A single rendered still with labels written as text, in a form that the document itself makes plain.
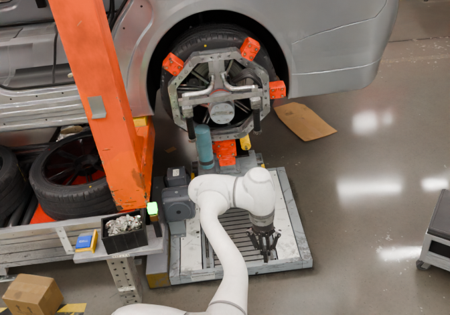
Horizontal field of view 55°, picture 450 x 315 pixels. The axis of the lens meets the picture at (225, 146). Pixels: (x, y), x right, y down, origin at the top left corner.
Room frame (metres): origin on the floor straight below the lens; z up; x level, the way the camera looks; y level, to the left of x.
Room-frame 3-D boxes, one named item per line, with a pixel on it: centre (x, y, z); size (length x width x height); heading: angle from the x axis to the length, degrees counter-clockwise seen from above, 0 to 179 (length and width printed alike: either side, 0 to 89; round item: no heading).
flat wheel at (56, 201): (2.14, 0.86, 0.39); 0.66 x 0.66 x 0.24
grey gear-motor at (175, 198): (1.99, 0.30, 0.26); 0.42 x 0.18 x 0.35; 1
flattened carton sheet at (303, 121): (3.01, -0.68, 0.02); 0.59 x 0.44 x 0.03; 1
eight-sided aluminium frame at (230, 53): (2.09, 0.00, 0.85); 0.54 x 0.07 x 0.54; 91
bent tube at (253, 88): (1.97, -0.10, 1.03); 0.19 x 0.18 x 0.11; 1
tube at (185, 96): (1.97, 0.09, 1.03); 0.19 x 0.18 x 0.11; 1
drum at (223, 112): (2.02, 0.00, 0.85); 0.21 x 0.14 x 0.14; 1
